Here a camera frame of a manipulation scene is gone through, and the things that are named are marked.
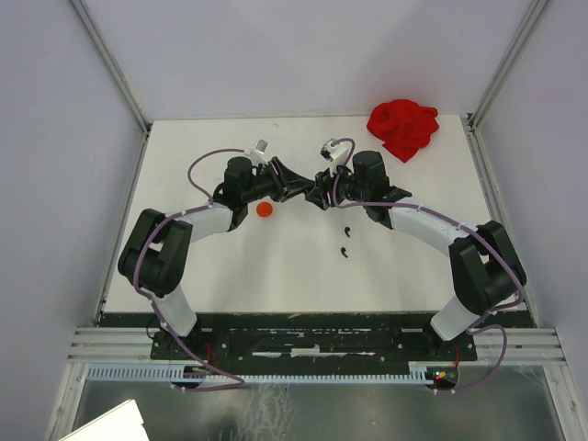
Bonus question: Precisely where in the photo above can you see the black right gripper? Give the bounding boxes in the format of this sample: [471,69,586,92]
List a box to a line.
[305,156,369,210]

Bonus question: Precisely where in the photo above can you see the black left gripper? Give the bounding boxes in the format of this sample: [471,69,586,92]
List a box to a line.
[243,156,313,204]

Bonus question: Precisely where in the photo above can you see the orange round earbud case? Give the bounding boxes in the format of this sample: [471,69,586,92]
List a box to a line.
[256,201,274,218]

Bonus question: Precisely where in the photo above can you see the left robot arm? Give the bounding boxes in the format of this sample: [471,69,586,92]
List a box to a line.
[118,156,314,358]

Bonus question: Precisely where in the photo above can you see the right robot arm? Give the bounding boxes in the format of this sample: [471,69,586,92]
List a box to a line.
[305,145,526,359]

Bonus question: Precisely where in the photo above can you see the red crumpled cloth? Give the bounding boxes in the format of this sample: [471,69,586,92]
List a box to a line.
[367,99,439,163]

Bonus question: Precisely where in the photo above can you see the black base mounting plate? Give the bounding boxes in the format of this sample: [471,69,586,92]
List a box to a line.
[152,325,478,362]

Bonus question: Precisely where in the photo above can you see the white paper sheet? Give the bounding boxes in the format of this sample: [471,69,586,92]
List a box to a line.
[62,400,149,441]

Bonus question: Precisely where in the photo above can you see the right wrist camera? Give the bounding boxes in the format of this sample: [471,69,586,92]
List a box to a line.
[320,138,356,176]

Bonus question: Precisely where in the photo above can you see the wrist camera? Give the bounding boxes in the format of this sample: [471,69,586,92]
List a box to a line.
[243,139,268,166]
[320,138,356,176]

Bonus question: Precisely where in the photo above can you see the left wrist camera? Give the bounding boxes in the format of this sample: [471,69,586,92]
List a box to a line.
[243,139,268,166]

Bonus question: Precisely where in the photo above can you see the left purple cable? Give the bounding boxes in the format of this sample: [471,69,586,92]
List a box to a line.
[131,146,247,394]

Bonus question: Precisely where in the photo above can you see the right aluminium frame post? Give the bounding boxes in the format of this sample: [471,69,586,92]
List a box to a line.
[467,0,552,130]

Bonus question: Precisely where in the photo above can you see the aluminium frame post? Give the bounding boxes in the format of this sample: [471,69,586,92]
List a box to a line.
[68,0,153,134]
[467,0,552,130]

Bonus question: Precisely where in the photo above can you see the white slotted cable duct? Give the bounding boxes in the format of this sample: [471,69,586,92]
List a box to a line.
[86,360,456,382]

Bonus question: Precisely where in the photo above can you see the aluminium front rail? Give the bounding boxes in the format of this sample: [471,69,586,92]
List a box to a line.
[67,328,566,367]

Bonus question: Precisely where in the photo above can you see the left aluminium frame post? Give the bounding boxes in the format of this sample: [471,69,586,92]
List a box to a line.
[68,0,153,134]

